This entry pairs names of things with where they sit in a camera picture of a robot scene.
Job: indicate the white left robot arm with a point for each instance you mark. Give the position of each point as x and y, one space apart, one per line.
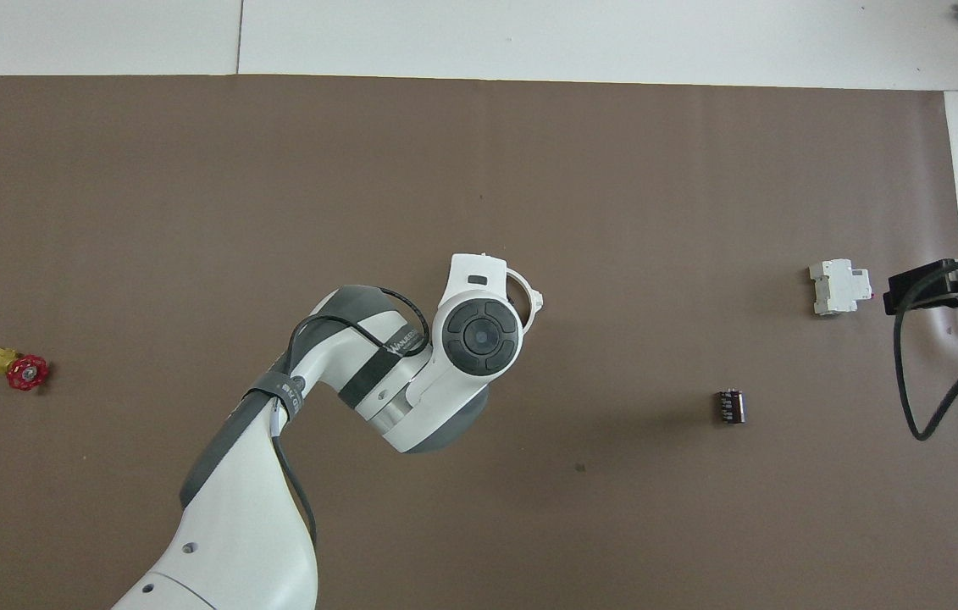
241 542

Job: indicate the white circuit breaker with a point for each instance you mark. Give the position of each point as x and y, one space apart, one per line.
836 288

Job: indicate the black cylindrical capacitor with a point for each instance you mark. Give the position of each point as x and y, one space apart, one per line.
730 407

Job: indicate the brown paper table mat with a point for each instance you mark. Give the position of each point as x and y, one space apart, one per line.
614 508

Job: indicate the brass valve with red handwheel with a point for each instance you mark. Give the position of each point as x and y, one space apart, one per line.
27 373

